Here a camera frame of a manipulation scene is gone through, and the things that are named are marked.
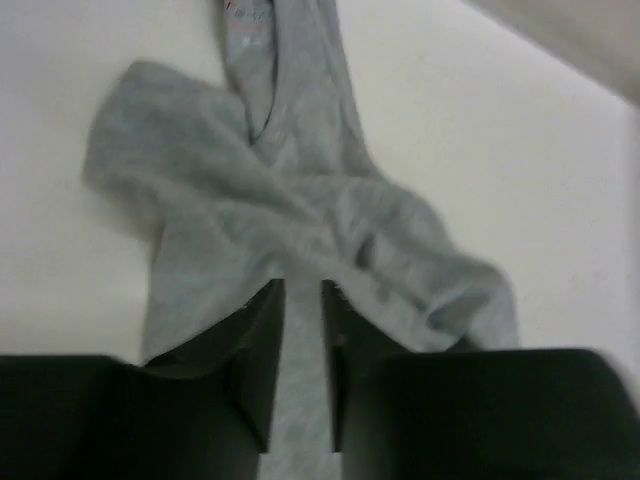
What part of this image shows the grey tank top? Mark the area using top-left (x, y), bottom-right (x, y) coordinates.
top-left (85, 1), bottom-right (518, 479)

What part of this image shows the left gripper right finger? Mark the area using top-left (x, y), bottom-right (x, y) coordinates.
top-left (322, 281), bottom-right (639, 480)

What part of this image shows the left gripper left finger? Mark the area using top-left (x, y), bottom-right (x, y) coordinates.
top-left (1, 280), bottom-right (285, 479)

